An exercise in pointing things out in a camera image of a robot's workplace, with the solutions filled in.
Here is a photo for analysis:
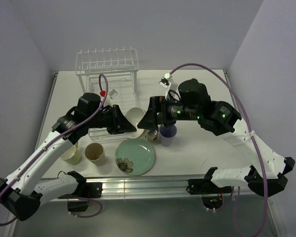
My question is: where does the aluminium frame rail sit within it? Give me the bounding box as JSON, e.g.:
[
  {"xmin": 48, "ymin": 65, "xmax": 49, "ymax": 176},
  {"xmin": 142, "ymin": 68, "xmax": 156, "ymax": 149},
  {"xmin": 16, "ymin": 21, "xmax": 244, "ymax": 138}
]
[{"xmin": 32, "ymin": 172, "xmax": 272, "ymax": 201}]

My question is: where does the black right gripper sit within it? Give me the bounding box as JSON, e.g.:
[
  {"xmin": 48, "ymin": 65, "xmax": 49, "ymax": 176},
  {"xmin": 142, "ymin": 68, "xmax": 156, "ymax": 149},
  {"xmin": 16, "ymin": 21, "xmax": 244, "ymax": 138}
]
[{"xmin": 137, "ymin": 95, "xmax": 199, "ymax": 130}]

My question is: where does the brown paper-like cup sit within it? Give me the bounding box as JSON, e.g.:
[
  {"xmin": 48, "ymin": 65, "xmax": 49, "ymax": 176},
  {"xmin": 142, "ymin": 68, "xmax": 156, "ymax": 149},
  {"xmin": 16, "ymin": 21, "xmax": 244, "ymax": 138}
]
[{"xmin": 84, "ymin": 143, "xmax": 106, "ymax": 166}]

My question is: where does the lavender plastic cup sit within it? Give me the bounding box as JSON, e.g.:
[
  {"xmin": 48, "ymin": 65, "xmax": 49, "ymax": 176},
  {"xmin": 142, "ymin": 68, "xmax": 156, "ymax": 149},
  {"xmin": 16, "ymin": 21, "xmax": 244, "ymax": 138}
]
[{"xmin": 159, "ymin": 125, "xmax": 177, "ymax": 146}]

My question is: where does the beige ceramic bowl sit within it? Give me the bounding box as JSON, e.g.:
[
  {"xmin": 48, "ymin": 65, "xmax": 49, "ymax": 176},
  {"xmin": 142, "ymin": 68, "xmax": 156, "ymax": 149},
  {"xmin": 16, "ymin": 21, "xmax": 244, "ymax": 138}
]
[{"xmin": 125, "ymin": 107, "xmax": 148, "ymax": 139}]

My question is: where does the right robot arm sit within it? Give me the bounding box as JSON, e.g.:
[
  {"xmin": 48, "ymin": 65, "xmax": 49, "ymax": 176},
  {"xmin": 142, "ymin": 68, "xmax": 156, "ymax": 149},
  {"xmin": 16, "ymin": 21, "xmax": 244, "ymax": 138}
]
[{"xmin": 138, "ymin": 79, "xmax": 295, "ymax": 197}]

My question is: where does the green floral plate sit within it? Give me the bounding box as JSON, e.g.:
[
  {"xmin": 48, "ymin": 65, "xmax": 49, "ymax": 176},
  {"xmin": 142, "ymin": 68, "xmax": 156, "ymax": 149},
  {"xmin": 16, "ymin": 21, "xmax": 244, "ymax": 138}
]
[{"xmin": 115, "ymin": 138, "xmax": 155, "ymax": 176}]

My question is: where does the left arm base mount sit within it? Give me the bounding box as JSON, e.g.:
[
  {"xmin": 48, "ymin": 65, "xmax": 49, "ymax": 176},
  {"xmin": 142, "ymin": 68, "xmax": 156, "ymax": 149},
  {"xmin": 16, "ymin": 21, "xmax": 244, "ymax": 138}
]
[{"xmin": 66, "ymin": 182, "xmax": 103, "ymax": 218}]

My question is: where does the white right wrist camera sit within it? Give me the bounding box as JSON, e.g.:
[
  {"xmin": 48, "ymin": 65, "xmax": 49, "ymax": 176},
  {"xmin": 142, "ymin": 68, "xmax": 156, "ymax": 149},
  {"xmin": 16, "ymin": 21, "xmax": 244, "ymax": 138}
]
[{"xmin": 159, "ymin": 73, "xmax": 178, "ymax": 99}]

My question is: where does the pale yellow mug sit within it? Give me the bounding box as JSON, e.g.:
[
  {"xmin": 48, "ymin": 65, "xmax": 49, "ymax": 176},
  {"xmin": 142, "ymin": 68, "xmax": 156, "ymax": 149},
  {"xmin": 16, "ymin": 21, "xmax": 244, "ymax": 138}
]
[{"xmin": 60, "ymin": 142, "xmax": 81, "ymax": 165}]

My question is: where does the small metal-lined beige cup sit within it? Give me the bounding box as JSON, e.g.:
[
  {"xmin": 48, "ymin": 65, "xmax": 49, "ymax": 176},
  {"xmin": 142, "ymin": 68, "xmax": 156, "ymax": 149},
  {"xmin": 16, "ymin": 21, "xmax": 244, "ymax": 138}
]
[{"xmin": 145, "ymin": 130, "xmax": 158, "ymax": 142}]

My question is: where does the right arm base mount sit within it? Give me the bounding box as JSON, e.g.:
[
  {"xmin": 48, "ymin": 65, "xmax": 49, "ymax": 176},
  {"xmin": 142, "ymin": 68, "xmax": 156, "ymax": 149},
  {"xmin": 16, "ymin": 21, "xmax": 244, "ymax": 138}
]
[{"xmin": 186, "ymin": 179, "xmax": 232, "ymax": 195}]

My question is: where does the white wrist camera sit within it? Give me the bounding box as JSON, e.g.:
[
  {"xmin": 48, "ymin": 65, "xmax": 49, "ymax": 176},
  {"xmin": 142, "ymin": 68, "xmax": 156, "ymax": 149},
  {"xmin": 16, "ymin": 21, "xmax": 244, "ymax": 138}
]
[
  {"xmin": 159, "ymin": 73, "xmax": 178, "ymax": 99},
  {"xmin": 100, "ymin": 89, "xmax": 118, "ymax": 100}
]

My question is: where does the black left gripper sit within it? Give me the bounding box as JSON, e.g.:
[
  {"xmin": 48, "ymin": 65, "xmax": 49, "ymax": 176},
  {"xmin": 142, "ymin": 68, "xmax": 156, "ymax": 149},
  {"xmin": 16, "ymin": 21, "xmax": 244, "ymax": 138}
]
[{"xmin": 87, "ymin": 104, "xmax": 136, "ymax": 134}]

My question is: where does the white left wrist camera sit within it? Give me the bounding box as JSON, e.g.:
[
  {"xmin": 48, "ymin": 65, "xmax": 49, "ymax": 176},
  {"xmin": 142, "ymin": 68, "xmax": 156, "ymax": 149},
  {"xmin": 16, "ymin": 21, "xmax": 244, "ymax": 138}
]
[{"xmin": 100, "ymin": 89, "xmax": 118, "ymax": 100}]

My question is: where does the white wire dish rack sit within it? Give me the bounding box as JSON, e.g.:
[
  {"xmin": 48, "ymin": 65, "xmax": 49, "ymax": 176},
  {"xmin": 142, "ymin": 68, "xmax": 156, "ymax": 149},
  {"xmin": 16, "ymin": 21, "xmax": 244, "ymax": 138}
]
[{"xmin": 75, "ymin": 47, "xmax": 142, "ymax": 140}]

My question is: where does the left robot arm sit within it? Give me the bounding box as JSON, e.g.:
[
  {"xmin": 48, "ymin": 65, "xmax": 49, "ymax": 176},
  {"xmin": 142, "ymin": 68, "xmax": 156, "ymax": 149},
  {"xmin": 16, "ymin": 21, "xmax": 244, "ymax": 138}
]
[{"xmin": 0, "ymin": 98, "xmax": 136, "ymax": 221}]

